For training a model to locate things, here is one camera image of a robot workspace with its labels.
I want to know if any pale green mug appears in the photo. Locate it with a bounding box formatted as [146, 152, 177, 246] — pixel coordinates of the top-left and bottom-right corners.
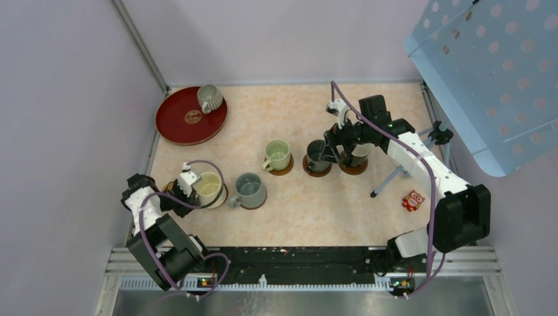
[261, 139, 291, 172]

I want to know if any blue perforated metal panel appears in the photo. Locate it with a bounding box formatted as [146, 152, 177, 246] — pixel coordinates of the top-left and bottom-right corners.
[404, 0, 557, 177]

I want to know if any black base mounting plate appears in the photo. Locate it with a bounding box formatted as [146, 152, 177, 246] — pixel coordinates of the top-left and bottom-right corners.
[191, 246, 426, 286]

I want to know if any dark red round tray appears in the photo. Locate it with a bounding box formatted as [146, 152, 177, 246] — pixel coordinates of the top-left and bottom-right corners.
[155, 86, 228, 145]

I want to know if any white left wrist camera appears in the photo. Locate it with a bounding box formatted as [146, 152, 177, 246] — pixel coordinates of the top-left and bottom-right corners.
[177, 163, 201, 197]

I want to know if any grey ribbed cup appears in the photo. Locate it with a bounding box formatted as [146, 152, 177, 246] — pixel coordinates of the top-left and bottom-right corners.
[197, 84, 224, 114]

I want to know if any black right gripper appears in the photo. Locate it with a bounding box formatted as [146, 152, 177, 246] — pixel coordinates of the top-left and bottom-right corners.
[319, 113, 373, 164]

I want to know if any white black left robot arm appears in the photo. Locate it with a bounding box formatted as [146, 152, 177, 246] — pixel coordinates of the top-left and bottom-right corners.
[121, 174, 211, 290]

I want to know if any aluminium frame rail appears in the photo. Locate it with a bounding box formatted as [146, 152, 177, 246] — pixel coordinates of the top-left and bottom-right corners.
[95, 246, 517, 315]

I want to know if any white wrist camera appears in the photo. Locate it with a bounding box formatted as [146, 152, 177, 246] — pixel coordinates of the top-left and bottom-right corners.
[326, 99, 349, 129]
[177, 163, 201, 197]

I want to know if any grey tripod stand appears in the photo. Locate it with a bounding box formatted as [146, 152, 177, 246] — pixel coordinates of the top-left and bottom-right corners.
[370, 119, 453, 198]

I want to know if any grey green mug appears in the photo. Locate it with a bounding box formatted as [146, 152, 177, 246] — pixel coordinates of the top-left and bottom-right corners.
[229, 172, 267, 209]

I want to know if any red owl sticker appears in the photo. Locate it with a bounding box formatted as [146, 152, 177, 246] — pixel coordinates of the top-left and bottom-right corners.
[401, 190, 425, 212]

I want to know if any small white cup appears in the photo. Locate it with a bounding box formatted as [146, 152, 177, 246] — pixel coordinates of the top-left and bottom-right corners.
[345, 144, 373, 168]

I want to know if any light brown wooden coaster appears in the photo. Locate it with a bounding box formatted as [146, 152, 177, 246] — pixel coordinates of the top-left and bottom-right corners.
[220, 185, 229, 206]

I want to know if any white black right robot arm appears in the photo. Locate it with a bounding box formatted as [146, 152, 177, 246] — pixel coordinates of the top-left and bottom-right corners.
[319, 95, 491, 271]

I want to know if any dark green mug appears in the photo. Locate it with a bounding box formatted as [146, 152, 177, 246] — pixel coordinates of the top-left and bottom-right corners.
[305, 140, 332, 174]

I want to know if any cream ceramic cup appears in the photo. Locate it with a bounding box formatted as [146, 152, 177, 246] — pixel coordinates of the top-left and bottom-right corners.
[193, 172, 224, 209]

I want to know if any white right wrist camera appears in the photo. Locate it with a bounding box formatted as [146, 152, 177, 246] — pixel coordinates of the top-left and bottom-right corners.
[326, 99, 349, 129]

